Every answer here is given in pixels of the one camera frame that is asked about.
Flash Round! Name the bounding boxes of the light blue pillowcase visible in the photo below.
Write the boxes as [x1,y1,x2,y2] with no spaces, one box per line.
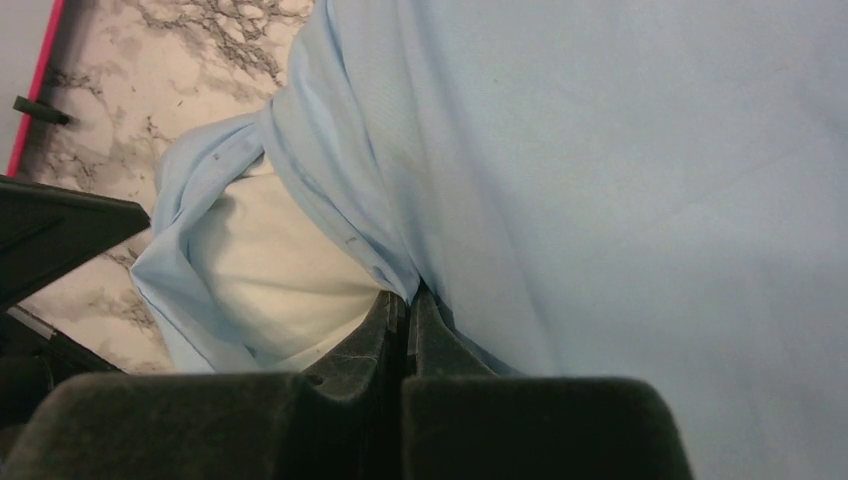
[132,1,847,479]

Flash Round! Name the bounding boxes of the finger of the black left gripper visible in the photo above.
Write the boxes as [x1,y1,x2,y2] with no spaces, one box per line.
[1,176,150,311]
[1,307,121,429]

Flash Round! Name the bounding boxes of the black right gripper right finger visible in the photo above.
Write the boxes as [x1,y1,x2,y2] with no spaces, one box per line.
[400,288,692,479]

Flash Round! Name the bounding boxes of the pink framed whiteboard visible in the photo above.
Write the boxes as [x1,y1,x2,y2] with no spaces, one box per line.
[1,0,65,176]

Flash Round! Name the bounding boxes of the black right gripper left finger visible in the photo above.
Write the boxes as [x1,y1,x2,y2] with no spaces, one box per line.
[1,292,406,479]

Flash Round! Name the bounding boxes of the white pillow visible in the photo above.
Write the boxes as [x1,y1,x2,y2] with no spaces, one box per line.
[188,158,381,371]

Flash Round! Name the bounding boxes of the black whiteboard clip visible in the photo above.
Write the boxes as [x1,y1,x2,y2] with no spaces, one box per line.
[13,96,71,125]

